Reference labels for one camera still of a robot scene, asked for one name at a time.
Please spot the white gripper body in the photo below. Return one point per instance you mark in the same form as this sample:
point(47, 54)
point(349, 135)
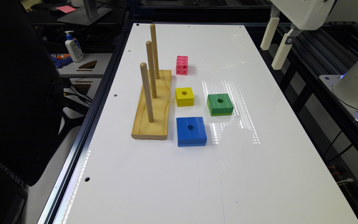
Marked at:
point(305, 14)

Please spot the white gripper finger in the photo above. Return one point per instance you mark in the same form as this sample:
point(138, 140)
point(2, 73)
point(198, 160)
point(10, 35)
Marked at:
point(271, 28)
point(284, 48)

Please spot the green square block with hole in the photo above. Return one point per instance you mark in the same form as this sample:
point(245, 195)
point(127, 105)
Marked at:
point(219, 104)

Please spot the pink cube block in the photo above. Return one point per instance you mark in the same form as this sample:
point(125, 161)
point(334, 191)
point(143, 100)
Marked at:
point(182, 65)

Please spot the yellow square block with hole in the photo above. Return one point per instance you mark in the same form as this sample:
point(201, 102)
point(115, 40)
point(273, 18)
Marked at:
point(184, 97)

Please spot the blue square block with hole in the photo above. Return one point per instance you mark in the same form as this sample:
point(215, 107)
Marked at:
point(191, 132)

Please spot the far wooden peg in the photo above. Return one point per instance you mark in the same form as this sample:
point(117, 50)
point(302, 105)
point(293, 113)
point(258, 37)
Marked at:
point(155, 49)

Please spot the wooden peg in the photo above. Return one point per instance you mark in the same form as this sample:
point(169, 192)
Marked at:
point(155, 49)
point(151, 69)
point(147, 94)

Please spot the middle wooden peg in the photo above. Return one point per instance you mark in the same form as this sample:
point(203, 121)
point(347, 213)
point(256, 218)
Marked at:
point(151, 69)

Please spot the near wooden peg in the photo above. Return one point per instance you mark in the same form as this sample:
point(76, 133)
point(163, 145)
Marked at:
point(147, 94)

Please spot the wooden base board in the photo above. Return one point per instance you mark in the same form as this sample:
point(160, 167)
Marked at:
point(157, 130)

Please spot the silver monitor stand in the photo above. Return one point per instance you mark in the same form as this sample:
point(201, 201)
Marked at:
point(85, 15)

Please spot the white side shelf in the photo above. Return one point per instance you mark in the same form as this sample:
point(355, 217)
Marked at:
point(92, 66)

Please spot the lotion pump bottle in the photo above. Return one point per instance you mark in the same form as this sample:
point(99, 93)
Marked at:
point(73, 47)

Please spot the pink sticky note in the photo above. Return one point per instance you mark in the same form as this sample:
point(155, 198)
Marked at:
point(66, 9)

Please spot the blue glue gun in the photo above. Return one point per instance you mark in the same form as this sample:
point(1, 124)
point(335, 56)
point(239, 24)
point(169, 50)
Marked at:
point(62, 60)

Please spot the black office chair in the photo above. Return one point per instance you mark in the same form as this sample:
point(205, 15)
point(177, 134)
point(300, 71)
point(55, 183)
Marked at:
point(31, 97)

